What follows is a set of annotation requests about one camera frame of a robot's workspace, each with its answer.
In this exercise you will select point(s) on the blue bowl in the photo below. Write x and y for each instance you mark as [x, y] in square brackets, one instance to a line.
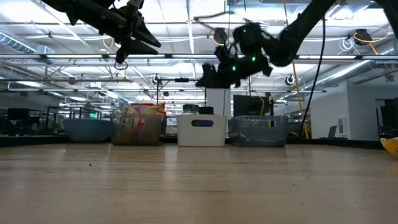
[87, 130]

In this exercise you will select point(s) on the black overhead camera stand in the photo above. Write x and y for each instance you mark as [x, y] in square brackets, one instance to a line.
[182, 80]

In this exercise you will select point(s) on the dark background table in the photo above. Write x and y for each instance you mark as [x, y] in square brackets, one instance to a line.
[31, 140]

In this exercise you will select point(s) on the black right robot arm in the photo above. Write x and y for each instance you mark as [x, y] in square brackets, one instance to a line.
[298, 31]

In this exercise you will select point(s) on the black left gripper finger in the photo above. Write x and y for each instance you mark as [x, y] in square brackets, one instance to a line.
[146, 34]
[141, 48]

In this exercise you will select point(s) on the dark background monitor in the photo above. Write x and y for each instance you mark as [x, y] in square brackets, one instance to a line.
[18, 115]

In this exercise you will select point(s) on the yellow ramen packet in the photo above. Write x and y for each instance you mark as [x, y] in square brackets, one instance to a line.
[390, 146]

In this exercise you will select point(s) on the green-lid spice jar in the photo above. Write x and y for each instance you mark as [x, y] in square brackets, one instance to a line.
[190, 109]

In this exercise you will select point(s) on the clear plastic bin right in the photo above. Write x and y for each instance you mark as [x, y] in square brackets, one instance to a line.
[258, 133]

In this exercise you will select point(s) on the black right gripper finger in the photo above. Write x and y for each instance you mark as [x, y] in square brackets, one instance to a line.
[211, 71]
[214, 83]

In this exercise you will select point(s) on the orange ramen packet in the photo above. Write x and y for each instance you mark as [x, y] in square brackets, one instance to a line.
[136, 130]

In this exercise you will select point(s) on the silver ceiling duct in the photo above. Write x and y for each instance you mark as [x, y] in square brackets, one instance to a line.
[345, 73]
[18, 43]

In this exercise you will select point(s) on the black computer monitor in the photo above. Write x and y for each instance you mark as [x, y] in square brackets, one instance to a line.
[248, 105]

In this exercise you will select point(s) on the grey background laptop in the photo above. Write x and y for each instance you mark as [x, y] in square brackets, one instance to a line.
[332, 132]

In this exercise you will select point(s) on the long ceiling light bar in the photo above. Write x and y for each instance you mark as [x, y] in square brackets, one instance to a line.
[186, 56]

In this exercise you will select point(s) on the white plastic bin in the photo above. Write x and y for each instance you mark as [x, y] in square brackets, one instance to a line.
[202, 137]

